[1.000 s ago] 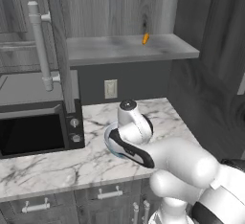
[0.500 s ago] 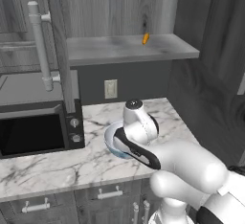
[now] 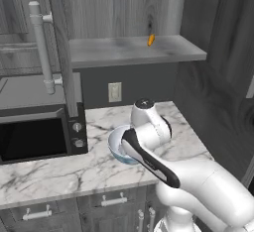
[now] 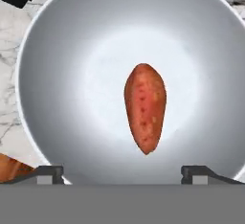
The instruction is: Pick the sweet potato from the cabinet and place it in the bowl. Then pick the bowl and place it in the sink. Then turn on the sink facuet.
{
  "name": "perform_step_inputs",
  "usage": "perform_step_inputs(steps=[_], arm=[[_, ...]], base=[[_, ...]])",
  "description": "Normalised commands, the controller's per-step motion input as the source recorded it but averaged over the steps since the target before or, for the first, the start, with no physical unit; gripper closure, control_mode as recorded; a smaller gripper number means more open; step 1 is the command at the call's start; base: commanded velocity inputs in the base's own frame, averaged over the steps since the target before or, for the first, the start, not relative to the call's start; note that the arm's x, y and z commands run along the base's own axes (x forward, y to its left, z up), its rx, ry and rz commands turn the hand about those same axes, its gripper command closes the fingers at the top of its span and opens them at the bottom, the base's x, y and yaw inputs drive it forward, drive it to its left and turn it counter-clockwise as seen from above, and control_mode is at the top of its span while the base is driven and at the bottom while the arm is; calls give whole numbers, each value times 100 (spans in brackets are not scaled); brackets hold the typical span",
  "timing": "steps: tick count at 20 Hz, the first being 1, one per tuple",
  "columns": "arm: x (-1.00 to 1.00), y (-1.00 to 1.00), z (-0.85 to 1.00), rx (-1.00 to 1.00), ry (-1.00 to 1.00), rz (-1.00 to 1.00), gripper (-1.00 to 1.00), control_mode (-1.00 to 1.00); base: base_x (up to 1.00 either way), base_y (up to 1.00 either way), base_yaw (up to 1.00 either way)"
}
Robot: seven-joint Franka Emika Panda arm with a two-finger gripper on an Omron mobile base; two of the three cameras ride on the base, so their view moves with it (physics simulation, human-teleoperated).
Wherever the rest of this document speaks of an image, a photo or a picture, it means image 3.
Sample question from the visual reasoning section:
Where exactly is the dark grey cabinet door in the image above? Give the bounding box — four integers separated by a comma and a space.
207, 0, 254, 185

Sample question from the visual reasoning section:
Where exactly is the grey wooden cabinet door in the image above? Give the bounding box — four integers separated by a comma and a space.
45, 0, 81, 118

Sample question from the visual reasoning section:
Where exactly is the grey drawer front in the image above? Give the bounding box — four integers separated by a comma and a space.
75, 185, 149, 211
0, 197, 81, 232

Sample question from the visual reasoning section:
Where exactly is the white drawer handle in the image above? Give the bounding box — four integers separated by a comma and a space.
22, 203, 54, 222
100, 191, 129, 208

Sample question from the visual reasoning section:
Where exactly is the grey open wall cabinet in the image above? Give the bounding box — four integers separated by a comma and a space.
59, 0, 223, 69

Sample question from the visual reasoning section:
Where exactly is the white cupboard door handle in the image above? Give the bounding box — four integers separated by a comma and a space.
147, 206, 157, 232
137, 208, 146, 232

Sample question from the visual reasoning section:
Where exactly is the grey cupboard door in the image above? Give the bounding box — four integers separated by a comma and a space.
78, 205, 149, 232
145, 183, 168, 232

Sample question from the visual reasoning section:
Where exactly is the grey closed wall cabinet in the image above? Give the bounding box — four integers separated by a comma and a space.
0, 0, 51, 75

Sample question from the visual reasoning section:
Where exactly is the light blue bowl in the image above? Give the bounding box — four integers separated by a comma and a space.
107, 124, 141, 166

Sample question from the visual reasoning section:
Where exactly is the white wall outlet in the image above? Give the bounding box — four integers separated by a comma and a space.
107, 81, 123, 104

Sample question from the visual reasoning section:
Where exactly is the orange sweet potato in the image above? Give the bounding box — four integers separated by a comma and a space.
147, 34, 157, 48

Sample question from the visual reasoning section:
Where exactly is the black microwave oven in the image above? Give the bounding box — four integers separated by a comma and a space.
0, 72, 89, 167

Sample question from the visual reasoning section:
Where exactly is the white bar door handle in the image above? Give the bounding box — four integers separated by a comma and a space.
28, 0, 64, 96

